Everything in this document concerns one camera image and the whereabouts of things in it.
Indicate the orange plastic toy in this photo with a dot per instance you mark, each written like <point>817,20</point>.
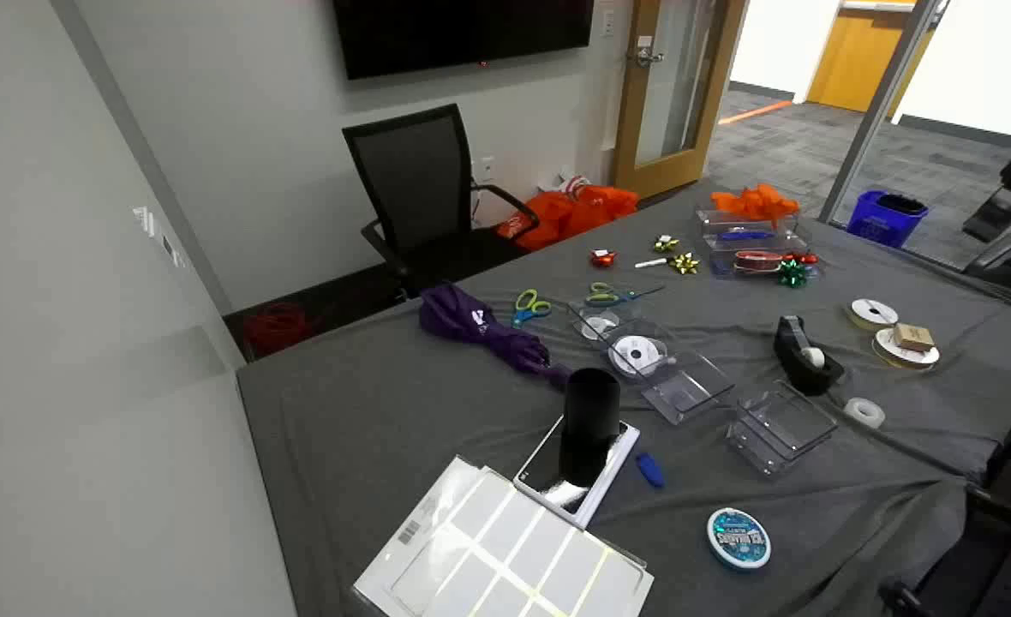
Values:
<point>755,203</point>

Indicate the grey tablecloth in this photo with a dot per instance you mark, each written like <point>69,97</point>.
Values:
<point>414,434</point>

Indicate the white wall switch plate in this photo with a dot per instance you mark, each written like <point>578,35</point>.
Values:
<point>148,221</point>

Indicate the white slatted tray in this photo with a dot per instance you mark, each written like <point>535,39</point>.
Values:
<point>490,552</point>

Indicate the green gift bow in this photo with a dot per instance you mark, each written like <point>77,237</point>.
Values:
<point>794,277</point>

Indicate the orange plastic bag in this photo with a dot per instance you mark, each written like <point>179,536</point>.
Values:
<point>567,214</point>

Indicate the small white ribbon spool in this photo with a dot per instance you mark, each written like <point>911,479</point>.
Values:
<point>640,356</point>

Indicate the blue green scissors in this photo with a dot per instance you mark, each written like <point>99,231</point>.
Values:
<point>530,308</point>

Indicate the small white stick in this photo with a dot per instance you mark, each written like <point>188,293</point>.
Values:
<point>648,263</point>

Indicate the yellow wooden door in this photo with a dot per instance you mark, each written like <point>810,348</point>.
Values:
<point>858,55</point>

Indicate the wooden glass door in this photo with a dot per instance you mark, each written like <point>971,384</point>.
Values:
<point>688,81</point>

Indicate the clear plastic container tray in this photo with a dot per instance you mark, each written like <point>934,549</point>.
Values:
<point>798,236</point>

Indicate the smartphone on white box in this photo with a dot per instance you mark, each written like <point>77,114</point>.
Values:
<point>613,463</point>

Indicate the black wall television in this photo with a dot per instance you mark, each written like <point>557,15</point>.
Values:
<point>457,35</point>

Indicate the black tape dispenser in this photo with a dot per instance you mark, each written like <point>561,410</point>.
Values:
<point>802,356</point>

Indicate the black office chair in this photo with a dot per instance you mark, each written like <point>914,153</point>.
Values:
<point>418,185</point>

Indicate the small blue pen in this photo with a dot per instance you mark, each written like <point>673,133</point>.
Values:
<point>648,470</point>

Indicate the purple ribbon bundle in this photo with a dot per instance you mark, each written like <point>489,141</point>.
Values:
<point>471,319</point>

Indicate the small white tape roll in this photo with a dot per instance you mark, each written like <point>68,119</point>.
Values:
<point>865,413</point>

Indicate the gold gift bow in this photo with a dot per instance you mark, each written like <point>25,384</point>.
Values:
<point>666,246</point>
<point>685,264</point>

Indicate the black mug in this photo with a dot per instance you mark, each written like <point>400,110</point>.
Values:
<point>588,431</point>

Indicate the clear plastic box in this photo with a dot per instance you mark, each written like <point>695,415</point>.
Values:
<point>779,434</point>
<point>609,331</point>
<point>691,394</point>

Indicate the blue round lid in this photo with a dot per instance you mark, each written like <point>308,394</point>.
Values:
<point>737,541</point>

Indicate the blue bin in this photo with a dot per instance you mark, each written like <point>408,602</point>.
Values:
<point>883,218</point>

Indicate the tan block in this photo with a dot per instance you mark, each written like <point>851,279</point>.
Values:
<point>914,336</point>

